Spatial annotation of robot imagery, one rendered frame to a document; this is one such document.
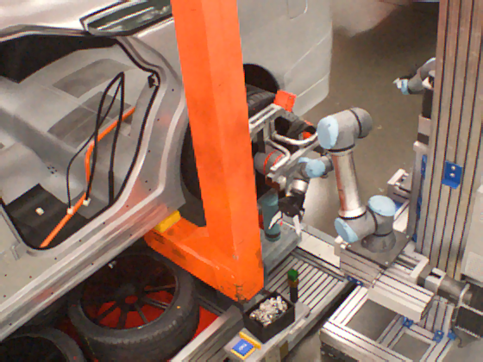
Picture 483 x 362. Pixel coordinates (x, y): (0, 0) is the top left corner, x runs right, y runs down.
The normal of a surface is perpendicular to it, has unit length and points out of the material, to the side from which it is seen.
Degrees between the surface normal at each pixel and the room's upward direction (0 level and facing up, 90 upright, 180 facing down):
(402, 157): 0
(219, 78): 90
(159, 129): 90
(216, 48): 90
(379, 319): 0
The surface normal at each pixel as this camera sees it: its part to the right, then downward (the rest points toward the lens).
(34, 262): 0.74, 0.40
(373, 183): -0.09, -0.77
